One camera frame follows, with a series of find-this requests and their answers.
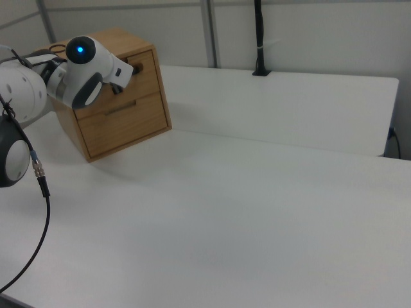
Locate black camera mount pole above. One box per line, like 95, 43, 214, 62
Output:
251, 0, 272, 77

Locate grey aluminium frame post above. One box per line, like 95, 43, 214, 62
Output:
35, 0, 58, 44
200, 0, 223, 69

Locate wooden drawer with handle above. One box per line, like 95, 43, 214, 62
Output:
73, 49, 161, 120

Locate wooden drawer with cutout grip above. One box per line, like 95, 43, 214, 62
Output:
76, 91, 171, 160

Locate thin black wall cable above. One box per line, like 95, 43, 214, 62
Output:
389, 127, 402, 160

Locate black cable with metal connector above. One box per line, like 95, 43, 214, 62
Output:
0, 93, 51, 293

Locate wooden two-drawer cabinet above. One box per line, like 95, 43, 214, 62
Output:
31, 27, 173, 164

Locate black cable loops on arm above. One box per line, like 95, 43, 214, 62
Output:
6, 44, 67, 69

